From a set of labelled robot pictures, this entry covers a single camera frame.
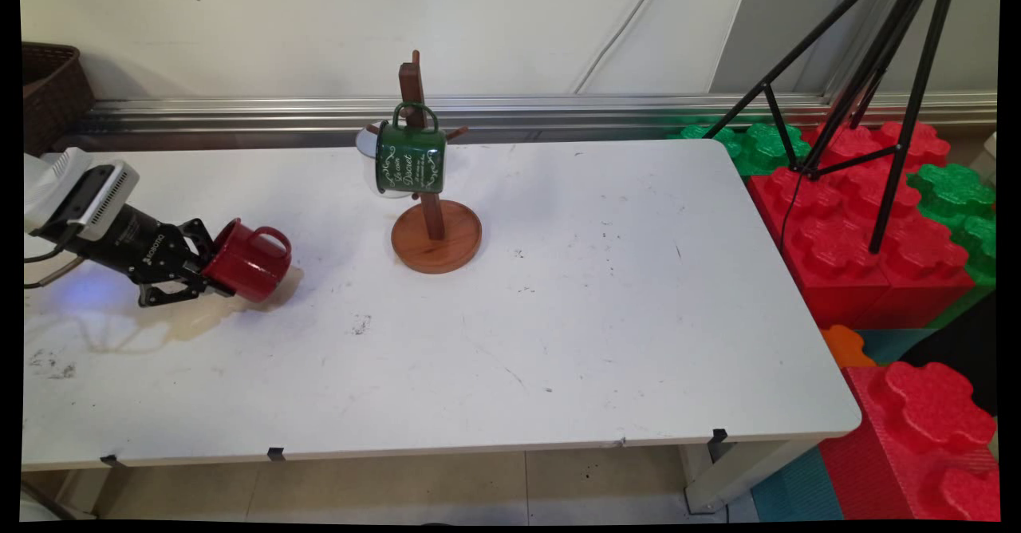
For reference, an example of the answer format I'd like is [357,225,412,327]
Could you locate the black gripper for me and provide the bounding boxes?
[78,204,234,309]

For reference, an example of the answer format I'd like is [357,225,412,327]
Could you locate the red enamel mug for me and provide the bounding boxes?
[201,218,294,305]

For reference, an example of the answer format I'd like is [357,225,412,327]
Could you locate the dark brown wicker basket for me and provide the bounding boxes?
[22,42,97,157]

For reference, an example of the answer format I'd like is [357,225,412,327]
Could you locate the green enamel mug white lettering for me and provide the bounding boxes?
[373,102,448,197]

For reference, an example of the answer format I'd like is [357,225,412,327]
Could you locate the brown wooden mug tree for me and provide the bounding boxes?
[365,50,483,275]

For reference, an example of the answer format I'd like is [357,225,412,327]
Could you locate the white table leg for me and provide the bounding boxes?
[678,437,822,515]

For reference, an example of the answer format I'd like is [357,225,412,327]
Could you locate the green foam block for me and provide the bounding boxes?
[668,122,812,177]
[908,163,998,329]

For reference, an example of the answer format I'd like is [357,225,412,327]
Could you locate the teal foam floor mat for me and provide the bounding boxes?
[750,445,846,522]
[857,327,947,367]

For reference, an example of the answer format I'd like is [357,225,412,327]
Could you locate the large red foam block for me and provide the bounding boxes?
[748,120,976,329]

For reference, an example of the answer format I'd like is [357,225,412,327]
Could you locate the orange foam block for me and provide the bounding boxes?
[821,325,877,369]

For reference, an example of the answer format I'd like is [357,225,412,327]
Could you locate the black tripod stand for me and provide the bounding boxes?
[702,0,960,255]

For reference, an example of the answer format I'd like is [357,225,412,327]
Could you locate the white grey wrist camera box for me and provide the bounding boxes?
[32,158,141,243]

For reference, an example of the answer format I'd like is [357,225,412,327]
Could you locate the long black robot cable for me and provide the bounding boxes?
[24,239,84,289]

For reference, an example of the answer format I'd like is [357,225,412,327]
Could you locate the aluminium window rail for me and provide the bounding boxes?
[76,92,998,152]

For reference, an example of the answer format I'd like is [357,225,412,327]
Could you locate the white wall cable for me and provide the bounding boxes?
[572,0,668,96]

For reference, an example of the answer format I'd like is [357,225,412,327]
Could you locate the thin black tripod cable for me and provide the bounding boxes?
[777,168,803,267]

